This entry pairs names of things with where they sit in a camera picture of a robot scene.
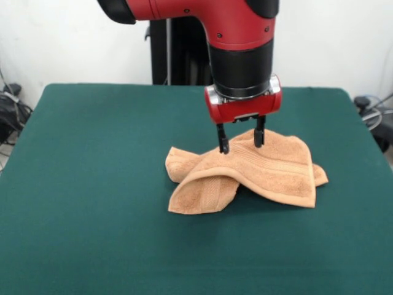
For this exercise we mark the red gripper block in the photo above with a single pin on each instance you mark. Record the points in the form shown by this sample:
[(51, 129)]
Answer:
[(245, 107)]

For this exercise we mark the orange terry towel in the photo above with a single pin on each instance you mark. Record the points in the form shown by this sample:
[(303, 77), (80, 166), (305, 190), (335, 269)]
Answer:
[(276, 175)]

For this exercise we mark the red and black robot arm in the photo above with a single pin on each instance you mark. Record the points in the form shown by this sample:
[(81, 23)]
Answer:
[(233, 40)]

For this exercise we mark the dark green table cloth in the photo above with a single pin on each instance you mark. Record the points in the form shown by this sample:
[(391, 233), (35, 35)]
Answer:
[(92, 184)]

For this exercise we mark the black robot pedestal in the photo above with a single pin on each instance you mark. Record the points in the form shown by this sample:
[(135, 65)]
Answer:
[(181, 52)]

